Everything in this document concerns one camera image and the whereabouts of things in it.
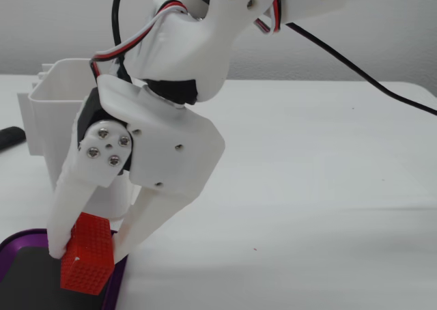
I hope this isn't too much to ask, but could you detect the white fixed gripper finger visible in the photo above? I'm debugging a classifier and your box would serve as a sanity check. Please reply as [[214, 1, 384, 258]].
[[111, 186, 196, 264]]

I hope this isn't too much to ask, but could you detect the white moving gripper finger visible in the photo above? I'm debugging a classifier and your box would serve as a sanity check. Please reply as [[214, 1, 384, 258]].
[[46, 117, 134, 259]]

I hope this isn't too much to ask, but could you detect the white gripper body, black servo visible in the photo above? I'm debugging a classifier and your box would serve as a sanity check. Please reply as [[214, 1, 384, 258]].
[[75, 73, 227, 206]]

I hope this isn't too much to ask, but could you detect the red textured cube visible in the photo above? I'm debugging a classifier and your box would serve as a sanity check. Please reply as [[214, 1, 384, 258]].
[[60, 212, 115, 296]]

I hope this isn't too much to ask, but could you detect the purple box with black inside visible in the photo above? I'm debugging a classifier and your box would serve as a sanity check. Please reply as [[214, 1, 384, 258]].
[[0, 227, 129, 310]]

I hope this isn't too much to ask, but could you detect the white plastic container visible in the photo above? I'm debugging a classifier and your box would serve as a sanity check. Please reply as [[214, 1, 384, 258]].
[[17, 59, 138, 223]]

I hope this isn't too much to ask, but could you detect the black rounded object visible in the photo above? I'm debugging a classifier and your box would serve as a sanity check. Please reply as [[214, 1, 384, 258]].
[[0, 126, 27, 151]]

